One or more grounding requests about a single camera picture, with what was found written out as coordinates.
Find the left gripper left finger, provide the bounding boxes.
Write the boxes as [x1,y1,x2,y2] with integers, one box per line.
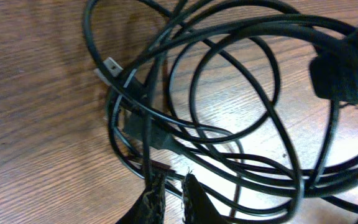
[116,172,166,224]

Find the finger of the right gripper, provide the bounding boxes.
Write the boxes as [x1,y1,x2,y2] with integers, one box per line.
[309,28,358,105]

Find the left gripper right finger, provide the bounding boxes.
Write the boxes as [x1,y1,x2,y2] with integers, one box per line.
[181,174,228,224]

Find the black usb cables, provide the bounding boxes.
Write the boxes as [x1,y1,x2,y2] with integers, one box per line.
[82,0,358,224]

